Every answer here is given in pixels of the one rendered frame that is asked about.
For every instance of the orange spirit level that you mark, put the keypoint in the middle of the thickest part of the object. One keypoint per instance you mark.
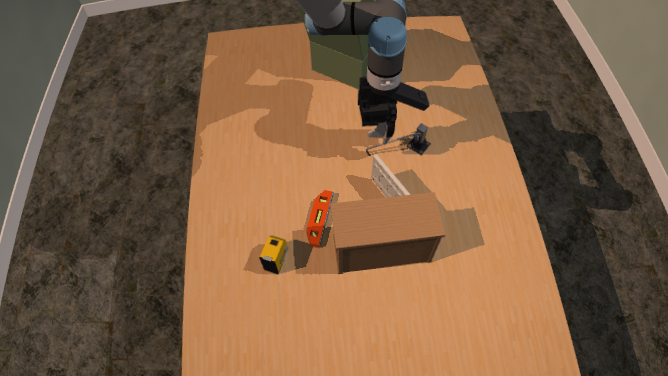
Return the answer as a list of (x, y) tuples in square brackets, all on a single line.
[(321, 206)]

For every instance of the brown wooden cabinet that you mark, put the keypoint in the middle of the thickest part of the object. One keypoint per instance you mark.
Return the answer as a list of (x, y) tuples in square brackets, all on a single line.
[(400, 229)]

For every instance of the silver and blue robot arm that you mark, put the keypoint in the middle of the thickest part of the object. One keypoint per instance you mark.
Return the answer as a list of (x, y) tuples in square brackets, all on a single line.
[(387, 39)]

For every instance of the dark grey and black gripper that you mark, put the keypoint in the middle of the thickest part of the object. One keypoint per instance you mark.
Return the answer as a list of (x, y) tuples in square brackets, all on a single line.
[(380, 108)]

